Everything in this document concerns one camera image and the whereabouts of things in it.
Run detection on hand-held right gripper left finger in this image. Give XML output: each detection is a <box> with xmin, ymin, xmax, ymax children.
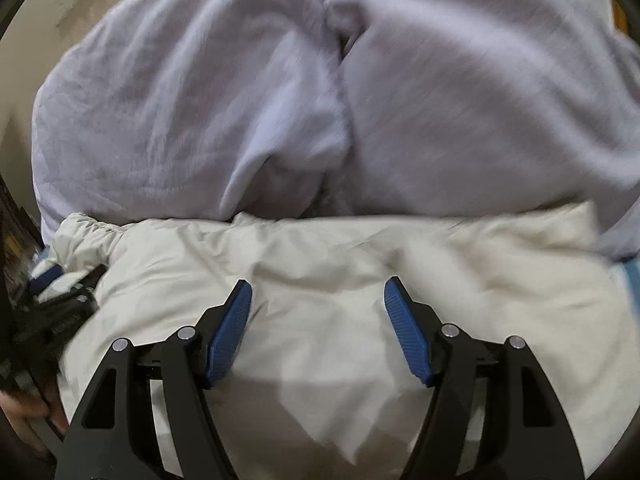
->
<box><xmin>54</xmin><ymin>279</ymin><xmax>253</xmax><ymax>480</ymax></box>

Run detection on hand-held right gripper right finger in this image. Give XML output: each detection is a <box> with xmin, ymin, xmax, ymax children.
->
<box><xmin>383</xmin><ymin>276</ymin><xmax>586</xmax><ymax>480</ymax></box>

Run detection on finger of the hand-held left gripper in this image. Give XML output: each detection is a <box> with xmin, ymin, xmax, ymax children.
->
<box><xmin>62</xmin><ymin>263</ymin><xmax>109</xmax><ymax>302</ymax></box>
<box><xmin>27</xmin><ymin>264</ymin><xmax>65</xmax><ymax>297</ymax></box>

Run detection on beige puffer jacket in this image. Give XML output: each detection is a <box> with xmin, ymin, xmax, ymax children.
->
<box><xmin>47</xmin><ymin>200</ymin><xmax>640</xmax><ymax>480</ymax></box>

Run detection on person's left hand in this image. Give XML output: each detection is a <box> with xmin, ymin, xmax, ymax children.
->
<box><xmin>0</xmin><ymin>391</ymin><xmax>70</xmax><ymax>463</ymax></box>

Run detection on wide purple pillow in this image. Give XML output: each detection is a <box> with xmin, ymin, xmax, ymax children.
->
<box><xmin>31</xmin><ymin>0</ymin><xmax>352</xmax><ymax>247</ymax></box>

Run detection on narrow purple pillow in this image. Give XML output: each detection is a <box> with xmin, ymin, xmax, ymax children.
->
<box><xmin>324</xmin><ymin>0</ymin><xmax>640</xmax><ymax>262</ymax></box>

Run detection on wooden wall trim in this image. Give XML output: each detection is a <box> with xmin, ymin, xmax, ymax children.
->
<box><xmin>612</xmin><ymin>0</ymin><xmax>632</xmax><ymax>32</ymax></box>

